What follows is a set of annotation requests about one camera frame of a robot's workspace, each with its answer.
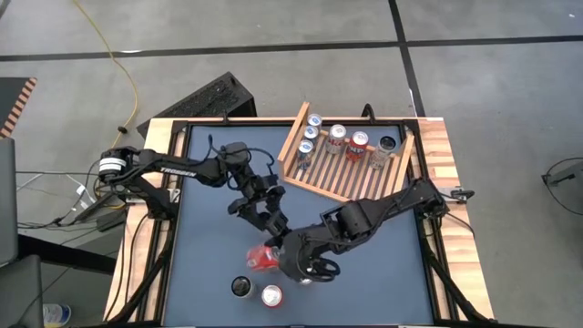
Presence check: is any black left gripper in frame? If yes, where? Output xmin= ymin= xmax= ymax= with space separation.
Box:
xmin=226 ymin=179 xmax=292 ymax=248

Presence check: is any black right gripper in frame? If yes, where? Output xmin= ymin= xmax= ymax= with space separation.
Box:
xmin=278 ymin=225 xmax=343 ymax=284

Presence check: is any red Fanta strawberry can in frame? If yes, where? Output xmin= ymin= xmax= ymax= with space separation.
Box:
xmin=245 ymin=244 xmax=281 ymax=274
xmin=344 ymin=130 xmax=370 ymax=163
xmin=261 ymin=283 xmax=285 ymax=309

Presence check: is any wooden slatted shelf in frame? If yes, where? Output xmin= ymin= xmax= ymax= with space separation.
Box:
xmin=276 ymin=100 xmax=416 ymax=204

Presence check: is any Celsius Peach Vibe can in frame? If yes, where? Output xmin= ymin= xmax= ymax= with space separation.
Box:
xmin=368 ymin=135 xmax=398 ymax=170

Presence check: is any black-topped silver can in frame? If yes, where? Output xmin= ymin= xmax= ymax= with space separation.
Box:
xmin=230 ymin=275 xmax=257 ymax=300

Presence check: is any blue-grey table mat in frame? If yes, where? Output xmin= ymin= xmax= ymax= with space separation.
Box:
xmin=162 ymin=123 xmax=436 ymax=327

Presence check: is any black perforated metal box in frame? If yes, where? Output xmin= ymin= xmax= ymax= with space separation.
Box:
xmin=136 ymin=71 xmax=259 ymax=140

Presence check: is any black power adapter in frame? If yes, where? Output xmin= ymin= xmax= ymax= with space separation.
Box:
xmin=95 ymin=212 xmax=127 ymax=232

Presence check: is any black floor beam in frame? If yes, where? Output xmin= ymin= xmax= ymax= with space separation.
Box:
xmin=16 ymin=232 xmax=118 ymax=275

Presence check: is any white blue yellow container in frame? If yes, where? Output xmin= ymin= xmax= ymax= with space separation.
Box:
xmin=42 ymin=302 xmax=73 ymax=328

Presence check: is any grey chair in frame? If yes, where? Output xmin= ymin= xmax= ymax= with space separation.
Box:
xmin=0 ymin=136 xmax=45 ymax=328

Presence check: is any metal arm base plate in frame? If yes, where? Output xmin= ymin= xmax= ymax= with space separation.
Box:
xmin=436 ymin=186 xmax=475 ymax=204

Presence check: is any yellow floor cable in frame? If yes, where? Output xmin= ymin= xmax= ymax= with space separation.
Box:
xmin=72 ymin=0 xmax=140 ymax=159

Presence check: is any black floor cable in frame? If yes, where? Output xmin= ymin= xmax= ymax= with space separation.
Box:
xmin=15 ymin=170 xmax=106 ymax=231

